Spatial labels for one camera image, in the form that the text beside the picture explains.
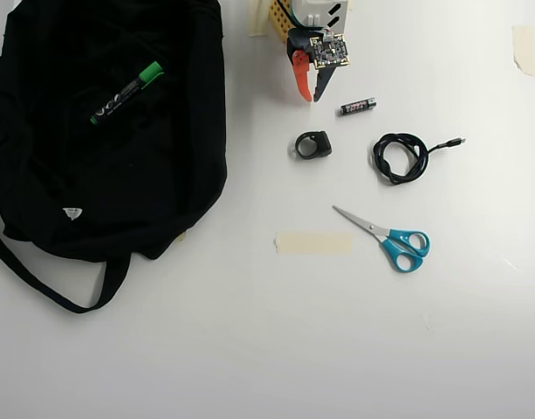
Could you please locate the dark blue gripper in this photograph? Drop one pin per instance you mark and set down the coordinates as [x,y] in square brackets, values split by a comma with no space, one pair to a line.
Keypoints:
[300,70]

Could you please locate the green marker with black barrel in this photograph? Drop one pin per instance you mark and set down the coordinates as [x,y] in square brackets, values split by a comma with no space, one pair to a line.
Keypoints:
[127,92]

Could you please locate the grey teal white robot arm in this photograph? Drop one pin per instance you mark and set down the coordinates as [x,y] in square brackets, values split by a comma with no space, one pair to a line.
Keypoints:
[310,8]

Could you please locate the yellow perforated robot base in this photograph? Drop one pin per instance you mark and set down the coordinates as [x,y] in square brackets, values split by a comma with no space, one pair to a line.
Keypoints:
[279,22]

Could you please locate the black fabric bag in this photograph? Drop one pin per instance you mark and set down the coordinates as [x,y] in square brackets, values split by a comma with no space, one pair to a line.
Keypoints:
[97,174]

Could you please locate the black AA battery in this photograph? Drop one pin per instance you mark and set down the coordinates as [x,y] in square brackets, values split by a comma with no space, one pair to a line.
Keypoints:
[356,107]

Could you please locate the long beige masking tape strip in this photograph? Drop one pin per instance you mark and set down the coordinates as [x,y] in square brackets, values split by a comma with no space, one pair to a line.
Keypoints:
[315,243]

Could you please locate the torn beige masking tape strip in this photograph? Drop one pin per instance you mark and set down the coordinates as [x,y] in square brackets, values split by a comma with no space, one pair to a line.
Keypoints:
[525,48]

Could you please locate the bare camera circuit board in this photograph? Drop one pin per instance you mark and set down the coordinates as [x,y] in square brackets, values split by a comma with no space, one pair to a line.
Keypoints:
[330,50]

